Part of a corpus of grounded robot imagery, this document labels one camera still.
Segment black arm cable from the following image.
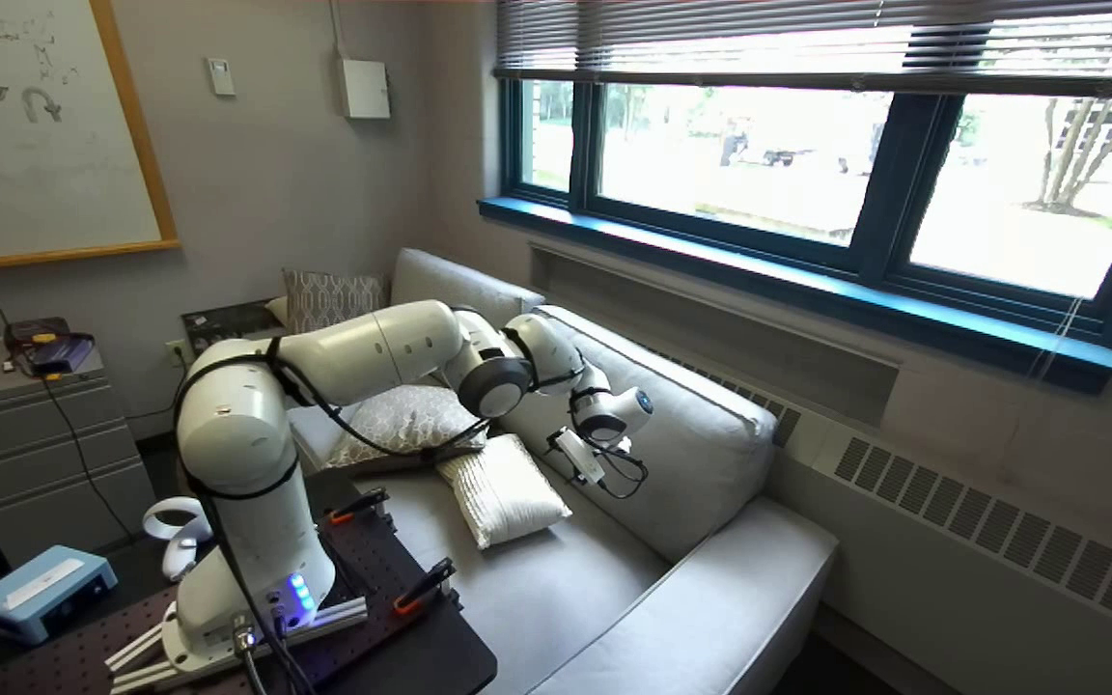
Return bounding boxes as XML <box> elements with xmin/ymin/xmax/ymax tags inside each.
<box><xmin>170</xmin><ymin>338</ymin><xmax>588</xmax><ymax>695</ymax></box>

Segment wood framed whiteboard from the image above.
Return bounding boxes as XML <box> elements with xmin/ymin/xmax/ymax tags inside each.
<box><xmin>0</xmin><ymin>0</ymin><xmax>186</xmax><ymax>281</ymax></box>

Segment grey sofa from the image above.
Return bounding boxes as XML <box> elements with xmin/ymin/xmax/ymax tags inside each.
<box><xmin>281</xmin><ymin>245</ymin><xmax>842</xmax><ymax>695</ymax></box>

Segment cream pleated pillow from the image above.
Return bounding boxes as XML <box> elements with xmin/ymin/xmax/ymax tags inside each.
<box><xmin>436</xmin><ymin>434</ymin><xmax>574</xmax><ymax>556</ymax></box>

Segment honeycomb patterned pillow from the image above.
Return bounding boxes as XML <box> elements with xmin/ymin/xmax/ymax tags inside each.
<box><xmin>321</xmin><ymin>384</ymin><xmax>491</xmax><ymax>475</ymax></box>

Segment window blinds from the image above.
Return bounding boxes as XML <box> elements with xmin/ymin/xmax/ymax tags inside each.
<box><xmin>491</xmin><ymin>0</ymin><xmax>1112</xmax><ymax>98</ymax></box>

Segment white wall thermostat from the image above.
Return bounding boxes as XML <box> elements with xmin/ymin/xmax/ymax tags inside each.
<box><xmin>201</xmin><ymin>56</ymin><xmax>243</xmax><ymax>106</ymax></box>

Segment orange black clamp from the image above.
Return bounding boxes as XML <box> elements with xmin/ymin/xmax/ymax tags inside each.
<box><xmin>321</xmin><ymin>488</ymin><xmax>394</xmax><ymax>533</ymax></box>
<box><xmin>390</xmin><ymin>553</ymin><xmax>458</xmax><ymax>619</ymax></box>

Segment black robot table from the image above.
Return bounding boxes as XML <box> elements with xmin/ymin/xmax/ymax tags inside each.
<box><xmin>0</xmin><ymin>475</ymin><xmax>501</xmax><ymax>695</ymax></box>

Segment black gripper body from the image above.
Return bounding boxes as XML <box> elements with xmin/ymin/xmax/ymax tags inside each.
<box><xmin>543</xmin><ymin>424</ymin><xmax>619</xmax><ymax>496</ymax></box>

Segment white wall box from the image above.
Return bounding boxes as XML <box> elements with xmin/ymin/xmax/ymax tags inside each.
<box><xmin>326</xmin><ymin>0</ymin><xmax>398</xmax><ymax>128</ymax></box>

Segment grey sofa back cushion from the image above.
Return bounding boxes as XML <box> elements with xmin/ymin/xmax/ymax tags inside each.
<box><xmin>514</xmin><ymin>303</ymin><xmax>781</xmax><ymax>564</ymax></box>
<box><xmin>385</xmin><ymin>245</ymin><xmax>548</xmax><ymax>334</ymax></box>

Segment grey filing cabinet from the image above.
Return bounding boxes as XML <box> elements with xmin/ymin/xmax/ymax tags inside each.
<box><xmin>0</xmin><ymin>338</ymin><xmax>160</xmax><ymax>573</ymax></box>

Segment blue plastic box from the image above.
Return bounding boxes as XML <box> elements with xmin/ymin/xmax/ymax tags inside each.
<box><xmin>0</xmin><ymin>541</ymin><xmax>122</xmax><ymax>650</ymax></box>

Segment heater vent grille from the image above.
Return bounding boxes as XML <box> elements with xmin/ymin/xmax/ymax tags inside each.
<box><xmin>761</xmin><ymin>389</ymin><xmax>1112</xmax><ymax>646</ymax></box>

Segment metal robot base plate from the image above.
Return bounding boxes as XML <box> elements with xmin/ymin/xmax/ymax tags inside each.
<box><xmin>104</xmin><ymin>591</ymin><xmax>376</xmax><ymax>695</ymax></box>

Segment dark patterned cushion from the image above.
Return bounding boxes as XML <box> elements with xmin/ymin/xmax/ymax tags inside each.
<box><xmin>281</xmin><ymin>266</ymin><xmax>390</xmax><ymax>338</ymax></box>

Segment dark device with purple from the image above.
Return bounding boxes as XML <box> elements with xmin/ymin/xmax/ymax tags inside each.
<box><xmin>3</xmin><ymin>312</ymin><xmax>104</xmax><ymax>379</ymax></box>

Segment wide blue framed window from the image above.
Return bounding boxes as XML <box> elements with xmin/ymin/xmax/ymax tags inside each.
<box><xmin>476</xmin><ymin>63</ymin><xmax>1112</xmax><ymax>399</ymax></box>

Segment white VR controller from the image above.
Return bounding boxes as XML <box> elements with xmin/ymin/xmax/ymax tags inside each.
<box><xmin>138</xmin><ymin>496</ymin><xmax>220</xmax><ymax>586</ymax></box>

